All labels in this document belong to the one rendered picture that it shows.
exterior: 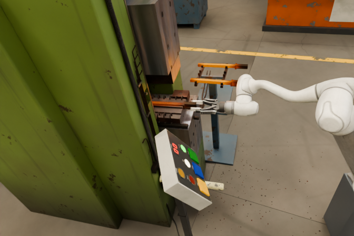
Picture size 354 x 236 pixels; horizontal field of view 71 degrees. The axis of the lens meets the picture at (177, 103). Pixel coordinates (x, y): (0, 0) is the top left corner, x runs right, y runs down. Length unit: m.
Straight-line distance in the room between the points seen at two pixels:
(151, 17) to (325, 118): 0.91
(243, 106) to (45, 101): 1.16
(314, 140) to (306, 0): 2.65
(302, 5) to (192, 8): 1.92
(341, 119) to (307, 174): 1.49
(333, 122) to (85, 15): 1.11
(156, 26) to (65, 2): 0.42
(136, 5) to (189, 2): 3.93
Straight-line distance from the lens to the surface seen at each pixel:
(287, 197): 2.51
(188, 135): 1.74
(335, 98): 1.30
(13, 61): 1.35
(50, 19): 1.20
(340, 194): 2.13
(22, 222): 2.97
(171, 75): 1.48
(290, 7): 4.94
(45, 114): 1.48
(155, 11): 1.26
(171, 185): 1.13
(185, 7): 5.23
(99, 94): 1.30
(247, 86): 1.70
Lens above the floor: 2.13
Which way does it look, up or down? 39 degrees down
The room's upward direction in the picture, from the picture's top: 10 degrees counter-clockwise
